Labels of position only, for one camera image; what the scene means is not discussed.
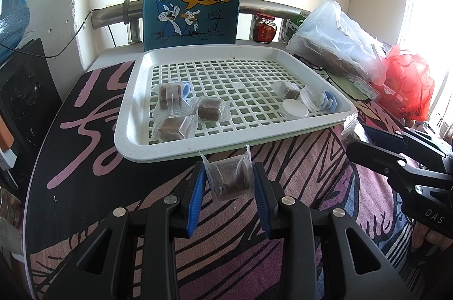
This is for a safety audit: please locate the small clear plastic box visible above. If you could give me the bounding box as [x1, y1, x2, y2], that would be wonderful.
[352, 75, 381, 100]

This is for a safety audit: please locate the clear-wrapped brown cube packet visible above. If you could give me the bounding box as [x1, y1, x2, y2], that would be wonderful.
[189, 95, 230, 124]
[272, 81, 305, 100]
[341, 112, 369, 145]
[152, 82, 188, 117]
[152, 114, 199, 145]
[199, 144, 253, 203]

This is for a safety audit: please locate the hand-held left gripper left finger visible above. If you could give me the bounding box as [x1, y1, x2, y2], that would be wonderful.
[42, 161, 206, 300]

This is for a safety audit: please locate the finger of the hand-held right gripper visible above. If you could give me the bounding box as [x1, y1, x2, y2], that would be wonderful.
[345, 140, 453, 187]
[363, 125, 447, 160]

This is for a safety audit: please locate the red sauce jar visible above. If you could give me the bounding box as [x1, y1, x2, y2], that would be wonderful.
[251, 13, 277, 44]

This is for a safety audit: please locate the clear round container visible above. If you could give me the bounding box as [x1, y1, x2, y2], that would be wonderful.
[299, 86, 324, 113]

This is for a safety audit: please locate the red plastic bag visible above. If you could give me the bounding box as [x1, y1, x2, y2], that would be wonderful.
[375, 45, 436, 122]

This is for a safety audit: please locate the grey metal rail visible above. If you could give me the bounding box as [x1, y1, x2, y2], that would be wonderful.
[91, 0, 312, 48]

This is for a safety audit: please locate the white grid plastic tray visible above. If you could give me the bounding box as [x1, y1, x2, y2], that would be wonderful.
[114, 45, 358, 162]

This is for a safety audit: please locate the light blue clip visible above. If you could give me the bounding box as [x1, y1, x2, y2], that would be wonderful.
[172, 79, 192, 99]
[319, 91, 338, 112]

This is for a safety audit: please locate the person's right hand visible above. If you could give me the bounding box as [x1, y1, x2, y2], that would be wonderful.
[411, 220, 453, 253]

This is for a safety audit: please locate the clear plastic bag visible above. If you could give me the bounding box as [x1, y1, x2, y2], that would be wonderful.
[286, 0, 388, 86]

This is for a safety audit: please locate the green white carton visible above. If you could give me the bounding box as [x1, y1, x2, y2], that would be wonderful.
[283, 15, 308, 42]

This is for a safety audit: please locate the black wooden speaker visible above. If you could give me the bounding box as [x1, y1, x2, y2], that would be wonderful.
[0, 38, 63, 173]

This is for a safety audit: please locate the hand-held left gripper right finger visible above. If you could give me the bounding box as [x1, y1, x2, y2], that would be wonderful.
[252, 162, 414, 300]

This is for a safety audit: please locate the white round lid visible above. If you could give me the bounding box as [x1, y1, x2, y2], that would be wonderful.
[280, 99, 309, 119]

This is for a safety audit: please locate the window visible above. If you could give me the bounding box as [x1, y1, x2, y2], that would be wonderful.
[396, 0, 453, 117]

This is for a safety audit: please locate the blue water jug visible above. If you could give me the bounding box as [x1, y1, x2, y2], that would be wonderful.
[0, 0, 32, 63]

